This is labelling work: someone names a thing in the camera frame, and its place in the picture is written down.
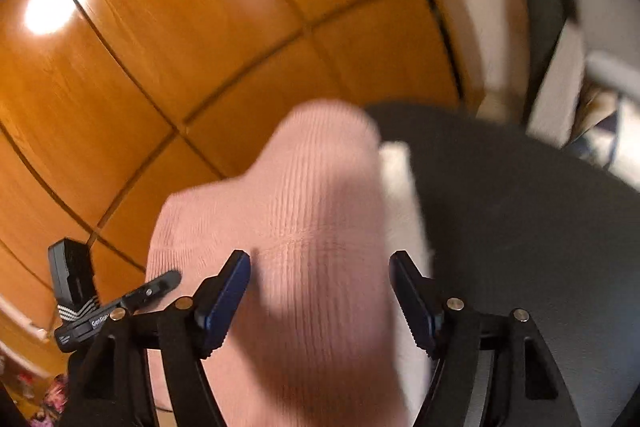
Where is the wooden wardrobe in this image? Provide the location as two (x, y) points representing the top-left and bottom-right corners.
(0, 0), (483, 408)

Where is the pink knit sweater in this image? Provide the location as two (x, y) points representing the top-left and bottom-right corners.
(145, 99), (401, 427)

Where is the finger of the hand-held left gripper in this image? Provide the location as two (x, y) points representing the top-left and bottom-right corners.
(117, 270), (182, 314)

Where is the white knit sweater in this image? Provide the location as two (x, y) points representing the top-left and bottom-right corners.
(377, 141), (436, 427)

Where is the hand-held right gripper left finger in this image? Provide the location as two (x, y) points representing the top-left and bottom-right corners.
(65, 249), (252, 427)

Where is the colourful patterned cloth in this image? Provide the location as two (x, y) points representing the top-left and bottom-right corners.
(15, 372), (71, 427)

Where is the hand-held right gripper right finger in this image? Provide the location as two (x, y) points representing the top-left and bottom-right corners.
(389, 250), (581, 427)

